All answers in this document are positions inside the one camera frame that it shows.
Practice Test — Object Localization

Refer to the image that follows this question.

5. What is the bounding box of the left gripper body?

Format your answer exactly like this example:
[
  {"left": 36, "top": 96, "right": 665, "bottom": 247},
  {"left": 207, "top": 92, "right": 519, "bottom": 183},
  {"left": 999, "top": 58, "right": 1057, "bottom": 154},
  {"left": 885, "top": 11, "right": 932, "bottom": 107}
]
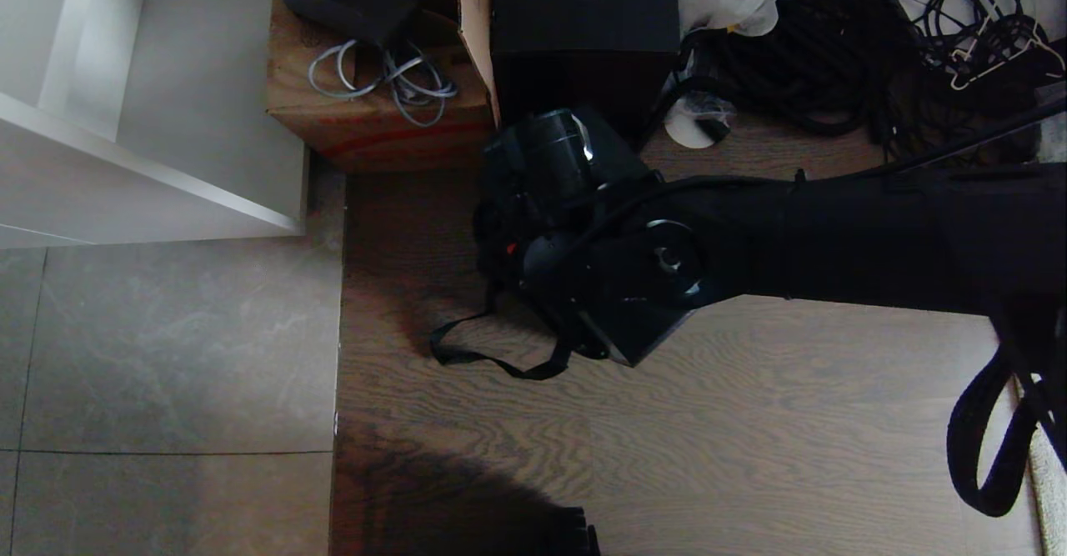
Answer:
[{"left": 544, "top": 506, "right": 602, "bottom": 556}]

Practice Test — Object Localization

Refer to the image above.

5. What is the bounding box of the white round disc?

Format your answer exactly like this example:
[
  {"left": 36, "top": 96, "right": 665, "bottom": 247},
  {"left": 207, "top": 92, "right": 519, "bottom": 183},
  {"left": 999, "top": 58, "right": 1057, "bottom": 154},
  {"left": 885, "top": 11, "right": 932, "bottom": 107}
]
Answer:
[{"left": 664, "top": 94, "right": 738, "bottom": 150}]

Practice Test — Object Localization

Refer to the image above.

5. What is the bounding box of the brown cardboard box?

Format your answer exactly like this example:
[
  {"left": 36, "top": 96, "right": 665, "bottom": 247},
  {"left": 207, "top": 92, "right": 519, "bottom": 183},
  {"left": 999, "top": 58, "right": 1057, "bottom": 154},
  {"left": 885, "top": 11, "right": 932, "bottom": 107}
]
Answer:
[{"left": 266, "top": 0, "right": 502, "bottom": 175}]

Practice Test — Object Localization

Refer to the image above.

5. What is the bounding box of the pale rug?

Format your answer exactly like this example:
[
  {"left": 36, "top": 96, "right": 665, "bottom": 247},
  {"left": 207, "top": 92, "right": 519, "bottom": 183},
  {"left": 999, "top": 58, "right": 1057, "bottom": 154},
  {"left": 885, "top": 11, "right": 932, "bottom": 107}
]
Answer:
[{"left": 1024, "top": 373, "right": 1067, "bottom": 556}]

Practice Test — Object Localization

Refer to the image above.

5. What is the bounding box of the black box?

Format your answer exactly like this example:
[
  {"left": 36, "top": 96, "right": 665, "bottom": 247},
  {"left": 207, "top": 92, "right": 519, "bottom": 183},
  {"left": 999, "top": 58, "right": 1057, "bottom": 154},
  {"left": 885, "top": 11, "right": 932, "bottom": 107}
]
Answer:
[{"left": 488, "top": 0, "right": 681, "bottom": 128}]

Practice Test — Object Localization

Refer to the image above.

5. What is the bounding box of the black rod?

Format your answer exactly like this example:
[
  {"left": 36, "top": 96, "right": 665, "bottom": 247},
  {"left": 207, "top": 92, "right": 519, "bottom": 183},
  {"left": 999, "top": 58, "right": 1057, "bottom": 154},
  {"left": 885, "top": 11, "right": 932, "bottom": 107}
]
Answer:
[{"left": 842, "top": 99, "right": 1067, "bottom": 180}]

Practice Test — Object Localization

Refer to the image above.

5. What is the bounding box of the white shelf unit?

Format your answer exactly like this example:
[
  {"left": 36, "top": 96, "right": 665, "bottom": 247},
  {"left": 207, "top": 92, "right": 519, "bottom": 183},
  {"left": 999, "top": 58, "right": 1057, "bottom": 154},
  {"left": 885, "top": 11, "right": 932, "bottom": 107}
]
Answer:
[{"left": 0, "top": 0, "right": 308, "bottom": 249}]

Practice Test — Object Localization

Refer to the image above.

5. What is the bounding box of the white clothes hanger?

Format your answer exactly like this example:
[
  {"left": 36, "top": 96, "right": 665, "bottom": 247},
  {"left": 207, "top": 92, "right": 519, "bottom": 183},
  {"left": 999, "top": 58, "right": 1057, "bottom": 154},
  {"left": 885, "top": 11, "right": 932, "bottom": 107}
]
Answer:
[{"left": 949, "top": 0, "right": 1067, "bottom": 92}]

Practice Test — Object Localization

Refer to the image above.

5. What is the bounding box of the camouflage bag with black strap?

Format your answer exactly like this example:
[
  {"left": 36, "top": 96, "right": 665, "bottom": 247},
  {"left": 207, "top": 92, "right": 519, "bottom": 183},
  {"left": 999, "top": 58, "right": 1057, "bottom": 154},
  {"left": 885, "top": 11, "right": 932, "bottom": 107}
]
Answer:
[{"left": 429, "top": 143, "right": 584, "bottom": 382}]

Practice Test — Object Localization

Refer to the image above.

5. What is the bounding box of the grey coiled cable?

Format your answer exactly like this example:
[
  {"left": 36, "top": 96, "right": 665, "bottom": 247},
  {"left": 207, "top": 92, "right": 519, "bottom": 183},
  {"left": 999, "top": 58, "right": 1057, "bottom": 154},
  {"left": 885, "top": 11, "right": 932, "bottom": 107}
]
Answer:
[{"left": 308, "top": 38, "right": 460, "bottom": 128}]

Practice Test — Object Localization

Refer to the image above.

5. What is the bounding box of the black cable pile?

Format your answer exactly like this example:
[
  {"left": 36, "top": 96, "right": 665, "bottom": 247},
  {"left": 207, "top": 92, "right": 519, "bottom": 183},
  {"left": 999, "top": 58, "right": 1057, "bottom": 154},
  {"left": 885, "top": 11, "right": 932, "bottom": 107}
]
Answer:
[{"left": 659, "top": 0, "right": 1067, "bottom": 165}]

